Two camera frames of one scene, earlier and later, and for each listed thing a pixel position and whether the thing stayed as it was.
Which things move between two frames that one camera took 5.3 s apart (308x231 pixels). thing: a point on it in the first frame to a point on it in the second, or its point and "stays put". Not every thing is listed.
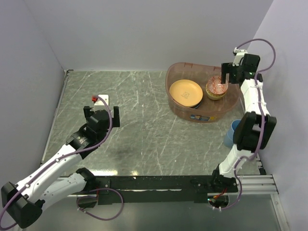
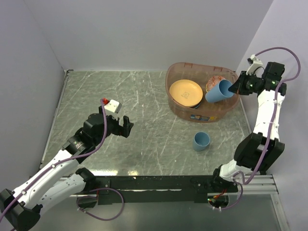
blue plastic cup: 228,139 to 219,92
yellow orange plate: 186,93 stays put
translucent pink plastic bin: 208,109 stays put
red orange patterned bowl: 215,86 stays put
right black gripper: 227,68 to 238,86
